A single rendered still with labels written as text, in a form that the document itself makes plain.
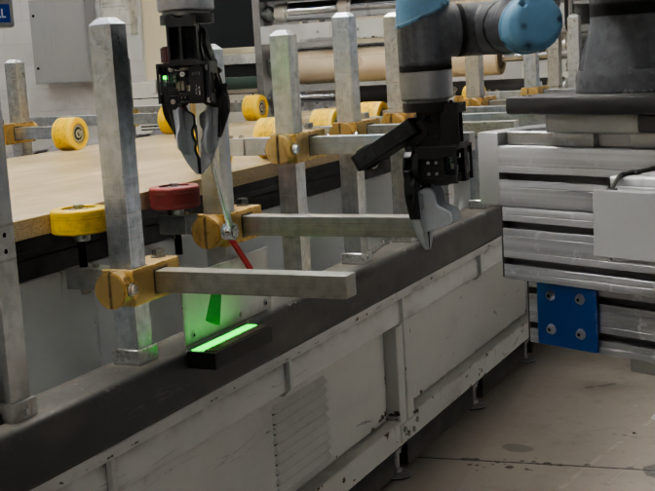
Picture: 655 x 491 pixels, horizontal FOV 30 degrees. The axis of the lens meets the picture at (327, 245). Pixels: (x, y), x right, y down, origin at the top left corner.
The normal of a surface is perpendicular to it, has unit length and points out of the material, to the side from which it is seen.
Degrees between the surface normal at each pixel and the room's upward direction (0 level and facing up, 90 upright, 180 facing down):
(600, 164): 90
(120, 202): 90
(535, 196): 90
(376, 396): 90
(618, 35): 73
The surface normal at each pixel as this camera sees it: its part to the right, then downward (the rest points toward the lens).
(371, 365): 0.90, 0.02
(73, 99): -0.33, 0.17
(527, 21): 0.20, 0.15
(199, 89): -0.09, 0.16
